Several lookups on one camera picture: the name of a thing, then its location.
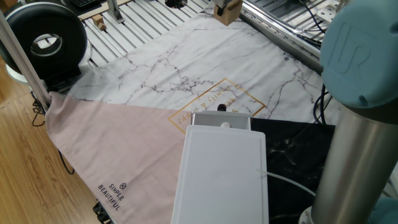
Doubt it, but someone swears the aluminium frame post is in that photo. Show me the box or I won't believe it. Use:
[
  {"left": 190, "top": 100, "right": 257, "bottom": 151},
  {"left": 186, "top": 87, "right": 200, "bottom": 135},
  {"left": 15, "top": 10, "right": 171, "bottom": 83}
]
[{"left": 0, "top": 11, "right": 52, "bottom": 110}]

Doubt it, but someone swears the black ring lamp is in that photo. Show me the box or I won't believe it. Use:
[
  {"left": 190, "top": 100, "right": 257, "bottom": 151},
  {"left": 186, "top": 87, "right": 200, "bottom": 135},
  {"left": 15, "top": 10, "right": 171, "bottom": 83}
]
[{"left": 0, "top": 1, "right": 93, "bottom": 91}]

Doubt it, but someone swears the black power cable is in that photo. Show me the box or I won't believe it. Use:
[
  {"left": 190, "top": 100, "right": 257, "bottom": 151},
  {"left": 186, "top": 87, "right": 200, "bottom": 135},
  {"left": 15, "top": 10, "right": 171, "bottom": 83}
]
[{"left": 312, "top": 83, "right": 332, "bottom": 126}]

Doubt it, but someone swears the black plastic clamp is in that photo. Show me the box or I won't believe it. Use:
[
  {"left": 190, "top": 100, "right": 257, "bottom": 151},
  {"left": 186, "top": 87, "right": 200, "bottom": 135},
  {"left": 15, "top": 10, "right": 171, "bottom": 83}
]
[{"left": 92, "top": 201, "right": 114, "bottom": 224}]

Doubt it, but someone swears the black keyboard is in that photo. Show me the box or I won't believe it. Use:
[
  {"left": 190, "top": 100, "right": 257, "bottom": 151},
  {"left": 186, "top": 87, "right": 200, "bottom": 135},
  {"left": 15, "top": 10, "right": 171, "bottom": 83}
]
[{"left": 68, "top": 0, "right": 103, "bottom": 8}]

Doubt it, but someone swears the black round cap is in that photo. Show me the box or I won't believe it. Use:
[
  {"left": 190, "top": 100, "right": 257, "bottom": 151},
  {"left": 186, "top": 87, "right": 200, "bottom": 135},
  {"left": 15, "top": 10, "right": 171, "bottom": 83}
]
[{"left": 164, "top": 0, "right": 189, "bottom": 9}]

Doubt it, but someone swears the translucent white tube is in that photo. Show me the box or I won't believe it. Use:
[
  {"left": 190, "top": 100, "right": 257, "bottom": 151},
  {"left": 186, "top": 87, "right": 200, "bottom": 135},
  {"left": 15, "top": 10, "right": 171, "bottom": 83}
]
[{"left": 256, "top": 169, "right": 317, "bottom": 198}]

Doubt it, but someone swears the marble pink black tablecloth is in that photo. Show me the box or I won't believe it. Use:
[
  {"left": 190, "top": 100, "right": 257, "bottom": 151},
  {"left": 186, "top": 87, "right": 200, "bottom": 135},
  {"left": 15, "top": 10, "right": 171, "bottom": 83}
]
[{"left": 44, "top": 8, "right": 342, "bottom": 224}]

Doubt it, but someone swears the wooden cube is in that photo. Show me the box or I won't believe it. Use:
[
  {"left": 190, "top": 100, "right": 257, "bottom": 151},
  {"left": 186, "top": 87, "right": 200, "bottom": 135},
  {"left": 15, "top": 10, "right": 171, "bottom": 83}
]
[{"left": 213, "top": 0, "right": 244, "bottom": 27}]

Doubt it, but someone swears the grey metal bracket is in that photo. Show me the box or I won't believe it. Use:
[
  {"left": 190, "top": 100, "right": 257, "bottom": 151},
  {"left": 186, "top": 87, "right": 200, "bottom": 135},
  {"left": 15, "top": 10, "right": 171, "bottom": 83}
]
[{"left": 106, "top": 0, "right": 126, "bottom": 24}]

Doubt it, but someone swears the aluminium table rail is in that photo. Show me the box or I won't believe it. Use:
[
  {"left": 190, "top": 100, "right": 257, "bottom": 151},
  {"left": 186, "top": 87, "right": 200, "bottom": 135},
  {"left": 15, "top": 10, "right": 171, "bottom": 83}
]
[{"left": 239, "top": 0, "right": 325, "bottom": 75}]

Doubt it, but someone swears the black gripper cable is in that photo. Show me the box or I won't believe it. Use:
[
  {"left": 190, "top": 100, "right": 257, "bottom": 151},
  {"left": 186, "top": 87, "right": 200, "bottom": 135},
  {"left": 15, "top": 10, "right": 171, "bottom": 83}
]
[{"left": 297, "top": 0, "right": 326, "bottom": 34}]

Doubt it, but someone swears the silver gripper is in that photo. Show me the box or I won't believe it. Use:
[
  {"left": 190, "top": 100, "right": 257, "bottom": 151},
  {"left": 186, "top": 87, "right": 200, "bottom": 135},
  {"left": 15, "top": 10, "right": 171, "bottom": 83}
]
[{"left": 215, "top": 0, "right": 233, "bottom": 17}]

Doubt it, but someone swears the white drawer with black knob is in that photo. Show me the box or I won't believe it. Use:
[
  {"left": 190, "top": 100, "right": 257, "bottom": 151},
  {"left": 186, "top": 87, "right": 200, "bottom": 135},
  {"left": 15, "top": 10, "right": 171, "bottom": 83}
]
[{"left": 190, "top": 103, "right": 253, "bottom": 131}]

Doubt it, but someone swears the white plastic drawer cabinet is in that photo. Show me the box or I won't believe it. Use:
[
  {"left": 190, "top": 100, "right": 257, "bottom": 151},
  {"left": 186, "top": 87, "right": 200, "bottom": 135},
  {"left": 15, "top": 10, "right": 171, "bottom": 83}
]
[{"left": 170, "top": 123, "right": 270, "bottom": 224}]

